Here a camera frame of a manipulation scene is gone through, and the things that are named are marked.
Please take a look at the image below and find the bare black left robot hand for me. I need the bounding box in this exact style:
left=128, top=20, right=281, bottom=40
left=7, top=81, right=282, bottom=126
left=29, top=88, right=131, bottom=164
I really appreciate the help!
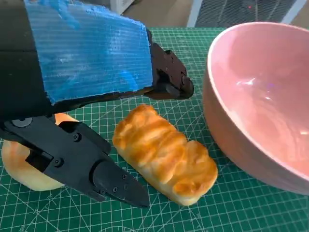
left=0, top=0, right=195, bottom=208

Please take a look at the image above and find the round toy bread bun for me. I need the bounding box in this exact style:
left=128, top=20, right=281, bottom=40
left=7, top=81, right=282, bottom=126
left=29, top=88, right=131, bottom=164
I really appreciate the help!
left=1, top=112, right=80, bottom=193

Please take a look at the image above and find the oblong toy bread loaf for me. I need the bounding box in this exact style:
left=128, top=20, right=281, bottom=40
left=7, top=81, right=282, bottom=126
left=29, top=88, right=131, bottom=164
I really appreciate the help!
left=112, top=104, right=219, bottom=206

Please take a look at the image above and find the pink bowl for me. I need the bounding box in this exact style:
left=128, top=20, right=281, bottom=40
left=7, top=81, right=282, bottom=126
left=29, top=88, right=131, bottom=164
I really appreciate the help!
left=202, top=21, right=309, bottom=196

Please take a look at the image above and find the white cabinet with mesh panel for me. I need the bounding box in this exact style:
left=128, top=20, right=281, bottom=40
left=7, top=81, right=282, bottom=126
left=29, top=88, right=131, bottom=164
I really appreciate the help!
left=108, top=0, right=137, bottom=16

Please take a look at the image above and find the white ventilated appliance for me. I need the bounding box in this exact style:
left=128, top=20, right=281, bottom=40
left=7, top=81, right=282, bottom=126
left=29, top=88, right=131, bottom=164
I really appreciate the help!
left=187, top=0, right=309, bottom=29

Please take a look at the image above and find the green cutting mat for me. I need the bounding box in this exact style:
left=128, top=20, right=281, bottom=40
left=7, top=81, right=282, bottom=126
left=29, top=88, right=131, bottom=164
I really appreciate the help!
left=0, top=26, right=309, bottom=232

